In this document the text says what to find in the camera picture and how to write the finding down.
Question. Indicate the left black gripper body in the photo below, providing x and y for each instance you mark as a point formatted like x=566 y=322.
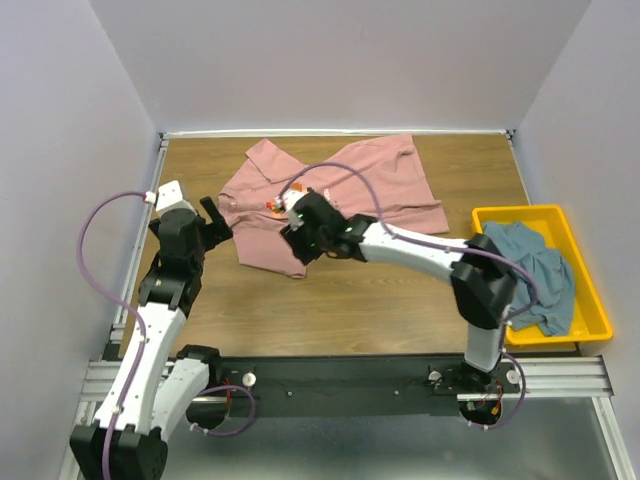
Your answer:
x=209 y=239

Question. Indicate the blue t shirt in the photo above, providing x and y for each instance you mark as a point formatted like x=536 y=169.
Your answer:
x=545 y=297

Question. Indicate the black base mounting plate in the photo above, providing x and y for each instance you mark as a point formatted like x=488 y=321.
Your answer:
x=364 y=385

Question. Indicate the yellow plastic bin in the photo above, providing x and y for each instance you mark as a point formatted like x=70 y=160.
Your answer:
x=590 y=323

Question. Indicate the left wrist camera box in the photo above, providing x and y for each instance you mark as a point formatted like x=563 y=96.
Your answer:
x=171 y=196

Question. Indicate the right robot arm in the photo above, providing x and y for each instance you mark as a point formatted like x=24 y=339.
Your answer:
x=483 y=284

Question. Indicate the pink t shirt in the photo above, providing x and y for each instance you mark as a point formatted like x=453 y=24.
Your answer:
x=391 y=164

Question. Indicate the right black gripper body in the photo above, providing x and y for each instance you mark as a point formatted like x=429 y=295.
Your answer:
x=306 y=244

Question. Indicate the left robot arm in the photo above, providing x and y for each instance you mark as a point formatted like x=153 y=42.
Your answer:
x=128 y=436

